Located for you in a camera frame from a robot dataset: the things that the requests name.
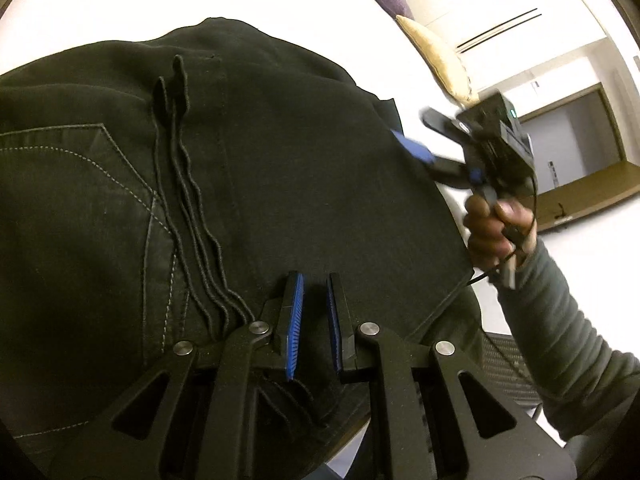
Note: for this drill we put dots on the right hand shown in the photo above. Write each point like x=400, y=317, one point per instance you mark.
x=487, y=244

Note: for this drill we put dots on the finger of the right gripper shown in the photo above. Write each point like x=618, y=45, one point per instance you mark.
x=445, y=126
x=441, y=169

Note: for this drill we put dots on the black denim pants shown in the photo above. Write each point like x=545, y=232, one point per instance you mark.
x=163, y=190

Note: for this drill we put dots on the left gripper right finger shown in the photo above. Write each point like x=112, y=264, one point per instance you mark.
x=433, y=412

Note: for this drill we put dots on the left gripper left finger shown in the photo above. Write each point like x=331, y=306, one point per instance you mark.
x=192, y=415

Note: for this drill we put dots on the white wardrobe doors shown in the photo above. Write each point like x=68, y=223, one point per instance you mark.
x=500, y=39

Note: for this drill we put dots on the grey sleeved right forearm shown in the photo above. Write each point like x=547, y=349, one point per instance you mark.
x=585, y=385

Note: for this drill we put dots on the yellow cushion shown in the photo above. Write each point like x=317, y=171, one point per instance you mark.
x=443, y=61

